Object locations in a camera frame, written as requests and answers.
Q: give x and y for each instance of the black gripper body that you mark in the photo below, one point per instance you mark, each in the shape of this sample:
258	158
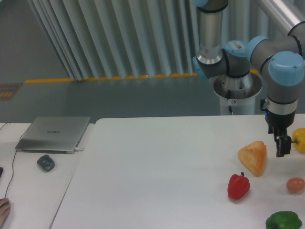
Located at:
277	123

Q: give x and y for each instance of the silver closed laptop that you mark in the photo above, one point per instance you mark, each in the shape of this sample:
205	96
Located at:
54	134

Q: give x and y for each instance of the person's hand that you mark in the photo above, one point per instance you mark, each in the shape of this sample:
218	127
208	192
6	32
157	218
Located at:
4	209

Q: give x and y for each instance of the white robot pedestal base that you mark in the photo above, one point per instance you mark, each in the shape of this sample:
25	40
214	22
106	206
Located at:
237	95

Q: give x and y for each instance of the red bell pepper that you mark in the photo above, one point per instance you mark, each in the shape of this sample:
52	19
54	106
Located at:
238	186

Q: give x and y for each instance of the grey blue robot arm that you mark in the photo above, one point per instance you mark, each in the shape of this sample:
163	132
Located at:
281	63

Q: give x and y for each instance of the green bell pepper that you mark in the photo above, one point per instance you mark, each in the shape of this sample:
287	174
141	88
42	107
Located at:
283	220

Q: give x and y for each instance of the triangular orange bread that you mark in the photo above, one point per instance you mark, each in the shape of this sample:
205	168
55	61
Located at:
253	157

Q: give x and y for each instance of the yellow bell pepper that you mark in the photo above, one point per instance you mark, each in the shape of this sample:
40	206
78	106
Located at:
298	136

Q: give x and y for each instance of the brown egg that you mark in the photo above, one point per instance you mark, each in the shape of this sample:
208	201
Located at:
295	184

